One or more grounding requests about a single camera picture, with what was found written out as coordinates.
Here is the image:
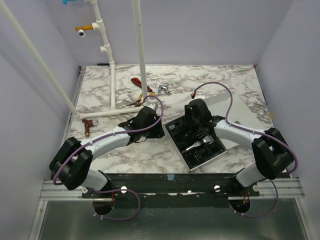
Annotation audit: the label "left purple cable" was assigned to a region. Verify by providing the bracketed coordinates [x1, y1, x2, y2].
[52, 94, 165, 222]

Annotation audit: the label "small oil bottle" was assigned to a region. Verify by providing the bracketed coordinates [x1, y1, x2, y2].
[168, 124, 176, 131]

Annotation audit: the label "orange faucet on pipe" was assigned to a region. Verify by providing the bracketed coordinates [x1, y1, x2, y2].
[74, 24, 94, 38]

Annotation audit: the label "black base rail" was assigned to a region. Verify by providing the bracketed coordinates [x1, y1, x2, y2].
[82, 173, 259, 209]

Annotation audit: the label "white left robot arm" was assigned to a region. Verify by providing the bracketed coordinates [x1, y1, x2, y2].
[49, 106, 165, 198]

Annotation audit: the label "chrome faucet fitting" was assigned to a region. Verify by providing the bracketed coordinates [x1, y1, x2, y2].
[158, 82, 172, 95]

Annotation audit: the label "red black utility knife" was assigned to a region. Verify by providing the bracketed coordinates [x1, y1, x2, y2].
[130, 77, 153, 93]

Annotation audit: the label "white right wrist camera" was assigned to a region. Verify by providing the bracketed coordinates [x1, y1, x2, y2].
[190, 91, 206, 99]

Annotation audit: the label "brown garden faucet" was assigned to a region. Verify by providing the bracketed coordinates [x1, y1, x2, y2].
[82, 118, 99, 137]

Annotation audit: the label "white hair clipper kit box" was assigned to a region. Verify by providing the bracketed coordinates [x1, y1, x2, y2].
[163, 94, 272, 173]

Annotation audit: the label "yellow handled pliers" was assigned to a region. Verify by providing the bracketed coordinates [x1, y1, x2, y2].
[126, 92, 145, 108]

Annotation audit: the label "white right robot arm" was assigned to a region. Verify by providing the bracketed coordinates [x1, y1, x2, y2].
[184, 99, 297, 196]

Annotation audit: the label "white PVC pipe frame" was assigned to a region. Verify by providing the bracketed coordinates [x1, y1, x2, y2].
[0, 0, 148, 120]

